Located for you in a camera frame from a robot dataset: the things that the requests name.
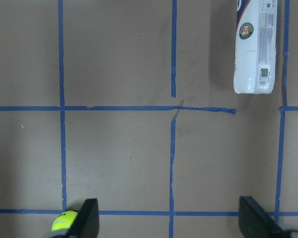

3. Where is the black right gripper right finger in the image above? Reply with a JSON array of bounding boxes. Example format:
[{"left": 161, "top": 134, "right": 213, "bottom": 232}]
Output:
[{"left": 238, "top": 196, "right": 283, "bottom": 238}]

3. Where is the white tennis ball can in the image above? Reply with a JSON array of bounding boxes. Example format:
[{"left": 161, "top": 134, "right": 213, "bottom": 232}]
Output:
[{"left": 233, "top": 0, "right": 278, "bottom": 94}]

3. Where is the tennis ball near right base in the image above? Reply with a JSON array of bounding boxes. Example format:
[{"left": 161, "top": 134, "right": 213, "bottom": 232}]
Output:
[{"left": 51, "top": 211, "right": 78, "bottom": 231}]

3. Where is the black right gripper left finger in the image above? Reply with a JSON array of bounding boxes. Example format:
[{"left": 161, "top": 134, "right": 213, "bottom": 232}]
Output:
[{"left": 66, "top": 198, "right": 99, "bottom": 238}]

